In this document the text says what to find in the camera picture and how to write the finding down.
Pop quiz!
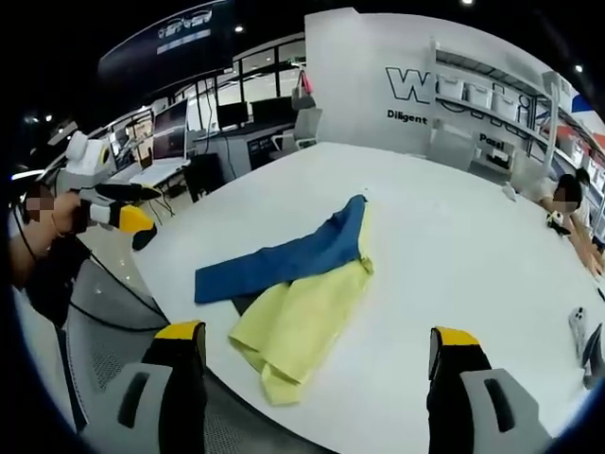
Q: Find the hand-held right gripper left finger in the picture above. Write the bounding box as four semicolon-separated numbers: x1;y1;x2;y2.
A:
87;320;208;454

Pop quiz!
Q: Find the white shelving rack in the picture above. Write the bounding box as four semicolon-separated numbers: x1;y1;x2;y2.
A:
428;36;605;177

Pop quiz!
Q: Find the person's left hand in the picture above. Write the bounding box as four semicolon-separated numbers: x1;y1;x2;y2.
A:
50;190;92;236

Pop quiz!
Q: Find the grey mesh chair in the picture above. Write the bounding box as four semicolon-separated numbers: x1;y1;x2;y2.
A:
60;257;332;454

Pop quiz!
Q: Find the large computer monitor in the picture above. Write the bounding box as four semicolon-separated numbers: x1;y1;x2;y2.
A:
151;96;191;162

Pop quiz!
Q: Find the white office desk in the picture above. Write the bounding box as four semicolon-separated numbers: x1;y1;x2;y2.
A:
126;158;192;191

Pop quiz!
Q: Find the black cable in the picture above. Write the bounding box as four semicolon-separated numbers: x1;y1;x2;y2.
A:
11;207;174;332

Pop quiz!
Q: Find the black computer monitor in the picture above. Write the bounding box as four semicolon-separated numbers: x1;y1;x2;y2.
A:
250;97;298;125
216;101;250;130

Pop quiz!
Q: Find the white smartphone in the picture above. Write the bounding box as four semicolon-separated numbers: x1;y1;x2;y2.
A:
568;306;593;359

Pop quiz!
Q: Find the grey office chair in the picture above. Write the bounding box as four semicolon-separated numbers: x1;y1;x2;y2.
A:
272;107;324;153

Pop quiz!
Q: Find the black cabinet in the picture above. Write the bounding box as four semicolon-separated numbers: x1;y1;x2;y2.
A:
182;152;227;203

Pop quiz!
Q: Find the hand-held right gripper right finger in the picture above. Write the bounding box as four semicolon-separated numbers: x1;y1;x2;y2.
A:
425;325;555;454

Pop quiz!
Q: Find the person's black clothing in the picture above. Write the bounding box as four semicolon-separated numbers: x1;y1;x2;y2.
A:
27;234;94;328

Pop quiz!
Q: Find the blue and yellow garment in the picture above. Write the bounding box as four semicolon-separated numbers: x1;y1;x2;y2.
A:
194;193;376;406

